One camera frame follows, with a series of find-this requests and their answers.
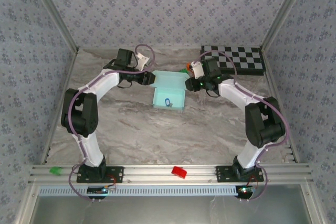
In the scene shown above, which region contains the light blue paper box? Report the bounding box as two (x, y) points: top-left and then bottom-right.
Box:
(152, 70), (189, 111)

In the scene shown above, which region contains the black and grey checkerboard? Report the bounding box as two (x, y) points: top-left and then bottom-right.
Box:
(201, 45), (266, 77)

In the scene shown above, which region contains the red plastic block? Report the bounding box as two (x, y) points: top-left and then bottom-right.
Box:
(171, 166), (187, 179)

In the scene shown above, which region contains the grey metal panel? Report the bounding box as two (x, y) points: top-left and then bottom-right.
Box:
(34, 195), (313, 224)

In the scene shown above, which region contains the aluminium table end rail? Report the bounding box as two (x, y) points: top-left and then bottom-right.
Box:
(77, 45), (263, 51)

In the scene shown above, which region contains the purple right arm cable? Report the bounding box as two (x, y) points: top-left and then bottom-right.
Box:
(194, 50), (291, 203)

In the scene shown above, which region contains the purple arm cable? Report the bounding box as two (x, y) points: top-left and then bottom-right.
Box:
(194, 50), (291, 203)
(67, 44), (156, 202)

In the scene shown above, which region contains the aluminium table side rail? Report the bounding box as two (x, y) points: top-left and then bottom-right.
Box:
(262, 49), (300, 164)
(40, 49), (80, 165)

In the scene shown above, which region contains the aluminium frame post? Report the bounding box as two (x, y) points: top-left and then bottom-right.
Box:
(261, 0), (313, 50)
(26, 0), (80, 51)

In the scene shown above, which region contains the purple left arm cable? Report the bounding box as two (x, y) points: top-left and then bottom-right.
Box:
(67, 44), (156, 202)

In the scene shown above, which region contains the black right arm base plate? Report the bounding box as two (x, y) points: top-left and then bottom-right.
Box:
(215, 165), (265, 183)

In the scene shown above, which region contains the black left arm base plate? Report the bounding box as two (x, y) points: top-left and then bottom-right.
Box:
(76, 165), (124, 184)

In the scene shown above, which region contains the wide aluminium mounting rail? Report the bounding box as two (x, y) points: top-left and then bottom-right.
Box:
(28, 163), (314, 185)

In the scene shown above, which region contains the grey slotted cable duct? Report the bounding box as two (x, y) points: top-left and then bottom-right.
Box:
(38, 185), (245, 196)

